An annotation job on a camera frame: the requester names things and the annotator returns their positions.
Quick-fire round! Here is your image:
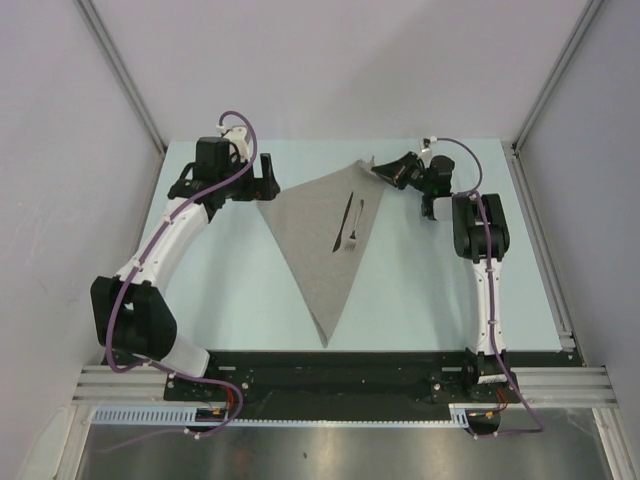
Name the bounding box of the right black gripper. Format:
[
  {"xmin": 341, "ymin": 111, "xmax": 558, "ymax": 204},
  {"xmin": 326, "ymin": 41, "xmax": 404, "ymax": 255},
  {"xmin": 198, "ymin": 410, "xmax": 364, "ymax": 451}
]
[{"xmin": 372, "ymin": 151, "xmax": 432, "ymax": 194}]

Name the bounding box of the grey cloth napkin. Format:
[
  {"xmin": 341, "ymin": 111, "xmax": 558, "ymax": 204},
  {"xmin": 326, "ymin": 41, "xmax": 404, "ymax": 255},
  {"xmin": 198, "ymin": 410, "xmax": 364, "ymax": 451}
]
[{"xmin": 258, "ymin": 159, "xmax": 385, "ymax": 347}]

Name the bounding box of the silver metal fork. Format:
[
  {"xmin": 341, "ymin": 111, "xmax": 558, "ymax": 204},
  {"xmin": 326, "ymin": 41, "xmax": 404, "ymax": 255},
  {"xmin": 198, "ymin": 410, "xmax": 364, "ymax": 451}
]
[{"xmin": 344, "ymin": 199, "xmax": 365, "ymax": 252}]

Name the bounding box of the black knife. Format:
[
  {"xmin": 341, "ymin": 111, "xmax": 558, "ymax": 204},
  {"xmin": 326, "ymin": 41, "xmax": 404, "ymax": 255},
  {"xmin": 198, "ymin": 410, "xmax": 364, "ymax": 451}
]
[{"xmin": 332, "ymin": 191, "xmax": 354, "ymax": 253}]

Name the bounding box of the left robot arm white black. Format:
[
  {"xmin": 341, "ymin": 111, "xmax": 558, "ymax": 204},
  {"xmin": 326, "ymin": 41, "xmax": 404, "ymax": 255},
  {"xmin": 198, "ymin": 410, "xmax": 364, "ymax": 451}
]
[{"xmin": 90, "ymin": 126, "xmax": 280, "ymax": 400}]

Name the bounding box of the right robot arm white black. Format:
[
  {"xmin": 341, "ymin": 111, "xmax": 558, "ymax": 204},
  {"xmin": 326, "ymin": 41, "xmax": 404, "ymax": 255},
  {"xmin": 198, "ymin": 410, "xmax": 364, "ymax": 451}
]
[{"xmin": 372, "ymin": 152, "xmax": 512, "ymax": 401}]

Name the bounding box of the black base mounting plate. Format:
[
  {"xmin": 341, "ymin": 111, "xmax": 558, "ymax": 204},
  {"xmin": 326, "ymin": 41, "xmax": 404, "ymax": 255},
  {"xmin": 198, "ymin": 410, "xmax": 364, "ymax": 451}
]
[{"xmin": 99, "ymin": 349, "xmax": 586, "ymax": 424}]

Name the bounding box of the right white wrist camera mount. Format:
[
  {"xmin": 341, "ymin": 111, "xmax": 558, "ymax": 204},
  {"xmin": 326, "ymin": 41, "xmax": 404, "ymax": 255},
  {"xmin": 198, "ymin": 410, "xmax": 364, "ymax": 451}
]
[{"xmin": 419, "ymin": 136, "xmax": 438, "ymax": 163}]

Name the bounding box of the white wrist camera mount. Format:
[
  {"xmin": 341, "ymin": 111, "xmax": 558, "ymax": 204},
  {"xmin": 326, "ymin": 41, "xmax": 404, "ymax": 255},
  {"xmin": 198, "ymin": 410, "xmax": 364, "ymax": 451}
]
[
  {"xmin": 419, "ymin": 136, "xmax": 438, "ymax": 163},
  {"xmin": 217, "ymin": 125, "xmax": 251, "ymax": 162}
]

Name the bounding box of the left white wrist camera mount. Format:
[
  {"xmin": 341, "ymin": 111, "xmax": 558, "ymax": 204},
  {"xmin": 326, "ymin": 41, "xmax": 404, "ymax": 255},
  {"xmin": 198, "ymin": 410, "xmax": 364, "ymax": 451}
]
[{"xmin": 217, "ymin": 125, "xmax": 251, "ymax": 162}]

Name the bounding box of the left aluminium frame post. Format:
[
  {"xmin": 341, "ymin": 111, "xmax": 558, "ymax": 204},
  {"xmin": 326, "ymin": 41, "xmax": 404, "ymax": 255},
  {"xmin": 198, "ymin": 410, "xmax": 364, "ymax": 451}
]
[{"xmin": 73, "ymin": 0, "xmax": 168, "ymax": 156}]

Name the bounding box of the aluminium frame post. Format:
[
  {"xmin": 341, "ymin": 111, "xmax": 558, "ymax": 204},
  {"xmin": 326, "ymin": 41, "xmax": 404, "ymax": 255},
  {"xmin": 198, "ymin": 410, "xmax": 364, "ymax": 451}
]
[
  {"xmin": 511, "ymin": 0, "xmax": 607, "ymax": 155},
  {"xmin": 73, "ymin": 0, "xmax": 168, "ymax": 156}
]

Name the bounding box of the white slotted cable duct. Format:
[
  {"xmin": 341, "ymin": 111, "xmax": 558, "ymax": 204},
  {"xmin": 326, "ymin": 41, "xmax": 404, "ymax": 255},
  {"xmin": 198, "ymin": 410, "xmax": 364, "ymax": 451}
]
[{"xmin": 91, "ymin": 405, "xmax": 469, "ymax": 428}]

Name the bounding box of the aluminium front rail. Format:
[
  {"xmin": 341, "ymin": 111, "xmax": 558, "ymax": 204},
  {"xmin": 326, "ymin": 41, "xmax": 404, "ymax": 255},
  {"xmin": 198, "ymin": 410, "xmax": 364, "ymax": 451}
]
[{"xmin": 72, "ymin": 366, "xmax": 617, "ymax": 408}]

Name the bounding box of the right aluminium frame post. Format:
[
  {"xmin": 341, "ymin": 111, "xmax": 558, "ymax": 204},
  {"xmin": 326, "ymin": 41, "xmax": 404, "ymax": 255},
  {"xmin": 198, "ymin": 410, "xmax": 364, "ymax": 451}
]
[{"xmin": 511, "ymin": 0, "xmax": 607, "ymax": 155}]

